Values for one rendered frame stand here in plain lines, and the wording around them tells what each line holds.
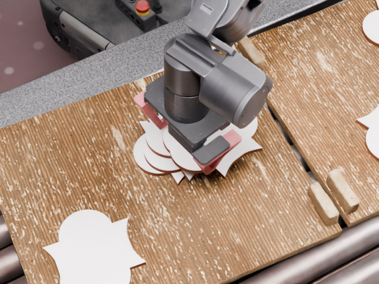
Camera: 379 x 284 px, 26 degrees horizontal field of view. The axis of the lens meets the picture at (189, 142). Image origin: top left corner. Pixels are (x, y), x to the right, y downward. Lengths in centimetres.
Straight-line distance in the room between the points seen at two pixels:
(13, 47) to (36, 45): 7
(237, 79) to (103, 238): 31
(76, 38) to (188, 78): 137
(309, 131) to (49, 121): 38
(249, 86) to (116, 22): 136
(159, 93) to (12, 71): 148
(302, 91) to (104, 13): 112
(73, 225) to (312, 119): 38
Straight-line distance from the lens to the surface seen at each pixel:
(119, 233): 110
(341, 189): 113
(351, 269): 113
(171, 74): 95
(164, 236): 111
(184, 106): 99
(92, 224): 111
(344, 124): 122
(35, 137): 121
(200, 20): 94
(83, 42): 229
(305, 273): 112
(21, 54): 254
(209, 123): 102
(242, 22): 96
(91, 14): 228
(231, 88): 92
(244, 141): 113
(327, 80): 126
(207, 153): 102
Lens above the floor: 192
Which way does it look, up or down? 57 degrees down
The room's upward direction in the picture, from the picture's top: straight up
